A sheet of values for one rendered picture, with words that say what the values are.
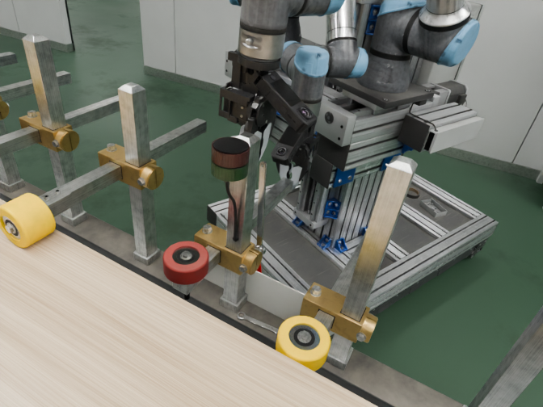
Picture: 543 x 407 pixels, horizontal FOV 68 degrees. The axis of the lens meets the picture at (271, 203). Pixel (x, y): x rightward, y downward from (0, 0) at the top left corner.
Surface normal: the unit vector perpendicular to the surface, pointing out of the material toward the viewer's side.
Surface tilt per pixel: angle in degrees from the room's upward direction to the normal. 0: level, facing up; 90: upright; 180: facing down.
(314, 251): 0
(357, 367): 0
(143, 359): 0
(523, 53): 90
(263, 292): 90
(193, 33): 90
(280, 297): 90
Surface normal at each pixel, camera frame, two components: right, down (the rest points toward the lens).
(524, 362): -0.48, 0.47
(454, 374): 0.11, -0.81
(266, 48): 0.21, 0.60
